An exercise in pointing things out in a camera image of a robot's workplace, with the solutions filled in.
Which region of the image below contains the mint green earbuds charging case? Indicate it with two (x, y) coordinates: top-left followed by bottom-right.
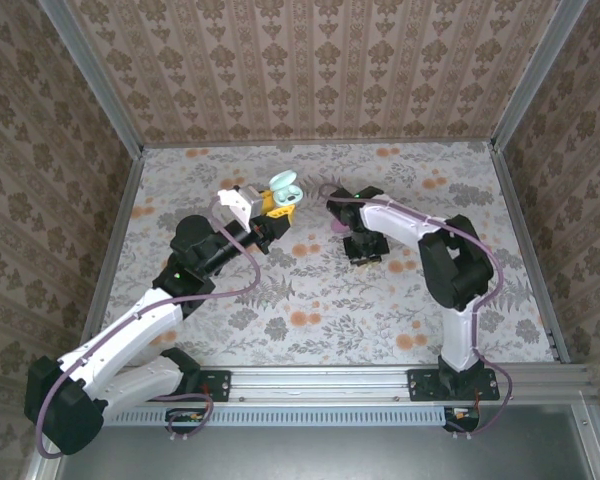
(269, 169), (304, 207)

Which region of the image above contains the grey metal sheet panel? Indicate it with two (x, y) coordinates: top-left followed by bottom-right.
(54, 403), (599, 480)

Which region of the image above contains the aluminium rear frame rail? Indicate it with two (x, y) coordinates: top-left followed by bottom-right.
(140, 139), (495, 151)

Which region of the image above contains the aluminium side frame rail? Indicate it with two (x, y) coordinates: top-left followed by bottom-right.
(490, 144), (572, 364)
(77, 149), (146, 346)

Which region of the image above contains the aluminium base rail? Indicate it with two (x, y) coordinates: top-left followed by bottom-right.
(99, 364), (600, 404)

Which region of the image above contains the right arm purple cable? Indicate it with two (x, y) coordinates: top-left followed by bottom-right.
(318, 183), (514, 441)

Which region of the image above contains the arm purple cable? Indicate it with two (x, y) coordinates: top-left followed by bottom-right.
(318, 183), (514, 441)
(33, 197), (261, 459)

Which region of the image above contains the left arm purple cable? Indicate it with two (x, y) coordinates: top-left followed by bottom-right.
(33, 197), (261, 459)

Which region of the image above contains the white slotted cable duct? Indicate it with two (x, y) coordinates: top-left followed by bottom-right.
(103, 405), (449, 428)

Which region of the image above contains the black controller board with wires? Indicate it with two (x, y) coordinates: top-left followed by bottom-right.
(164, 407), (212, 435)
(442, 405), (482, 434)

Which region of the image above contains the aluminium upright frame post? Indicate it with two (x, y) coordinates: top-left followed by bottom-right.
(36, 0), (147, 160)
(489, 0), (590, 151)

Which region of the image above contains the aluminium short frame post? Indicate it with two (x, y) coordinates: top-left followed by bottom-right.
(22, 449), (61, 480)
(572, 402), (600, 480)

